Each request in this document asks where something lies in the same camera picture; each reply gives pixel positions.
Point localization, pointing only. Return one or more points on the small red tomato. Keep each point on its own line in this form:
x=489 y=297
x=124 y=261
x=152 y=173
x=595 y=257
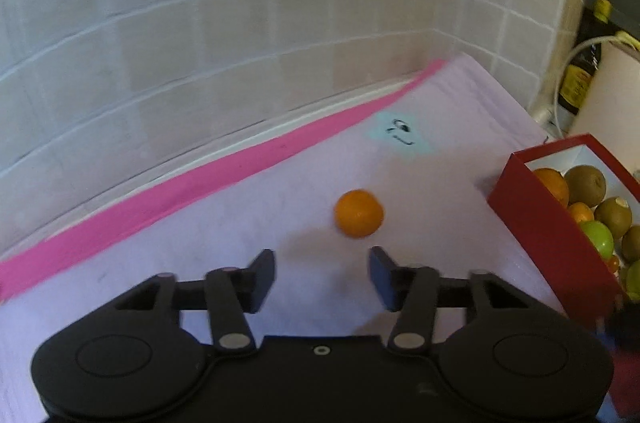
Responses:
x=612 y=263

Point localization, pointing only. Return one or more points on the dark bottle yellow label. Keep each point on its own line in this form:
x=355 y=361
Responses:
x=575 y=85

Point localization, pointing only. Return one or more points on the white appliance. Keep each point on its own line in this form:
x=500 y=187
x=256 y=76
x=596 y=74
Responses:
x=615 y=93

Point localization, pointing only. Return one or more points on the large orange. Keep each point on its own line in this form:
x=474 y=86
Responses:
x=552 y=185

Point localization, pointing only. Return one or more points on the small orange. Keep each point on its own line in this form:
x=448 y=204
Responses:
x=580 y=212

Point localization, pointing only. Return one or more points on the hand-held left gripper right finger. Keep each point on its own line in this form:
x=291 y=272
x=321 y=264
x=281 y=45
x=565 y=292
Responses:
x=382 y=275

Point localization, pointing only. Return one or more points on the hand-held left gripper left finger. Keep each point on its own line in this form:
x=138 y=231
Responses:
x=262 y=275

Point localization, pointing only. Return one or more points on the green apple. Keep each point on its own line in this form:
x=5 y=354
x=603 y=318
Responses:
x=597 y=238
x=632 y=275

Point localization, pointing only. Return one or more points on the pink printed mat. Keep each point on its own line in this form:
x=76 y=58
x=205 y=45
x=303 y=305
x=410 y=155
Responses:
x=200 y=228

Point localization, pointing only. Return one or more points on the red cardboard box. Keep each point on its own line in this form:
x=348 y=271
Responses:
x=540 y=223

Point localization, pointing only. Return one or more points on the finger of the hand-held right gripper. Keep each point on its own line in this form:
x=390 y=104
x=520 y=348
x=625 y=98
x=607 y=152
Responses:
x=622 y=320

